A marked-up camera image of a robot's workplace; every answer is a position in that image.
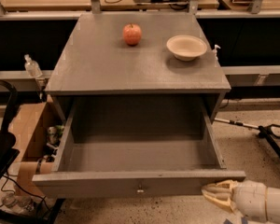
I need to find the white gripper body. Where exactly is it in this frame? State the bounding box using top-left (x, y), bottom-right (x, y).
top-left (232, 181), bottom-right (267, 222)

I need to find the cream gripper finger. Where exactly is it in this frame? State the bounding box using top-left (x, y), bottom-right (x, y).
top-left (202, 180), bottom-right (238, 194)
top-left (203, 193), bottom-right (236, 213)

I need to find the grey top drawer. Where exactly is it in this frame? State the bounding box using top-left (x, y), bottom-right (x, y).
top-left (33, 95), bottom-right (245, 199)

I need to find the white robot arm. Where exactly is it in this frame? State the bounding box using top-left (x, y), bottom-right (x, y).
top-left (202, 180), bottom-right (280, 224)

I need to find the metal drawer knob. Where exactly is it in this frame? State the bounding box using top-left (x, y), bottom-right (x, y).
top-left (136, 184), bottom-right (145, 194)

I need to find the metal grabber stick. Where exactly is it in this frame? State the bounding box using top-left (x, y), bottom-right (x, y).
top-left (215, 118), bottom-right (280, 139)

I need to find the white pump bottle right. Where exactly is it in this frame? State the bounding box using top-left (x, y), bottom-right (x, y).
top-left (212, 44), bottom-right (221, 61)

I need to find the white bowl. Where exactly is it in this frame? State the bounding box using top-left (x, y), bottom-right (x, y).
top-left (166, 35), bottom-right (207, 62)

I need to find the grey wooden cabinet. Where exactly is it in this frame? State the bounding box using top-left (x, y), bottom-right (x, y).
top-left (44, 11), bottom-right (231, 125)

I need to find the red apple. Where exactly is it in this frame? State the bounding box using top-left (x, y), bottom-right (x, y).
top-left (122, 23), bottom-right (142, 46)

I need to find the cardboard box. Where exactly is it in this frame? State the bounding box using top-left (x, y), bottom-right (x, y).
top-left (8, 103), bottom-right (60, 196)

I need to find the black chair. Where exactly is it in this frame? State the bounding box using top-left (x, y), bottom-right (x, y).
top-left (0, 80), bottom-right (20, 179)

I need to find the clear sanitizer bottle left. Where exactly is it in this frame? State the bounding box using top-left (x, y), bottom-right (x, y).
top-left (24, 54), bottom-right (43, 78)

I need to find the black cable on floor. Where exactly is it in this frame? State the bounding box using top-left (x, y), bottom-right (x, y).
top-left (0, 171), bottom-right (54, 217)

